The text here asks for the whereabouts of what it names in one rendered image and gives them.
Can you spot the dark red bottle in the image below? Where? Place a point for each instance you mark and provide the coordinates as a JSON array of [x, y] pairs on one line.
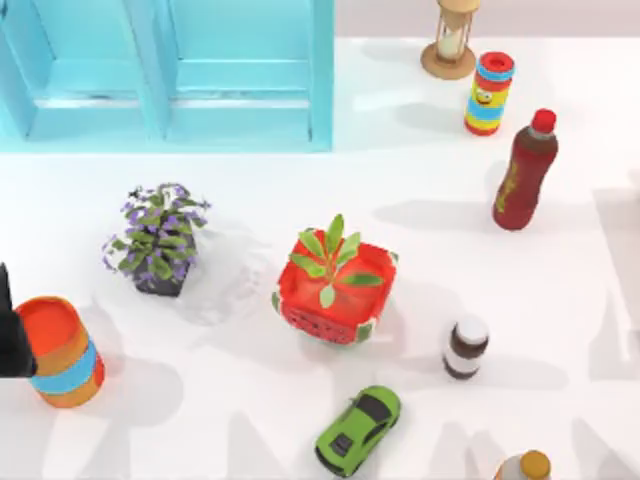
[[525, 175]]

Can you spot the green toy car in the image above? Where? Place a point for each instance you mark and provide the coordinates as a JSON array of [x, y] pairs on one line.
[[360, 427]]

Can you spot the light blue rack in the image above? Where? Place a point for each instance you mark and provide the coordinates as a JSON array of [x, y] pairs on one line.
[[240, 75]]

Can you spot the red watermelon plant pot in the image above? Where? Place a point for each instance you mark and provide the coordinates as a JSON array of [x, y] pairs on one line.
[[335, 300]]

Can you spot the orange and blue can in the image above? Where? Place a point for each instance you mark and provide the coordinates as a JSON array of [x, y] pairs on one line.
[[62, 357]]

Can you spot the purple flower plant pot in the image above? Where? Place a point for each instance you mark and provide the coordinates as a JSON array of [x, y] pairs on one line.
[[160, 240]]

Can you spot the striped smiley face bottle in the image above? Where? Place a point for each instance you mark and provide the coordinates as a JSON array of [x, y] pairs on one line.
[[487, 97]]

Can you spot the wooden hourglass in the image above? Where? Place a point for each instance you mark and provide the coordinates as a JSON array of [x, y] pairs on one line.
[[448, 50]]

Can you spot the brown and white jar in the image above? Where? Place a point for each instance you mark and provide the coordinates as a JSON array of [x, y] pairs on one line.
[[466, 347]]

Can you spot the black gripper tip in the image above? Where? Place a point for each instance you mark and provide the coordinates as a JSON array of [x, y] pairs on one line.
[[12, 335]]

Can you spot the grey bottle with orange cap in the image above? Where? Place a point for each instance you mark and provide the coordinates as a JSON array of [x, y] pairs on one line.
[[525, 467]]

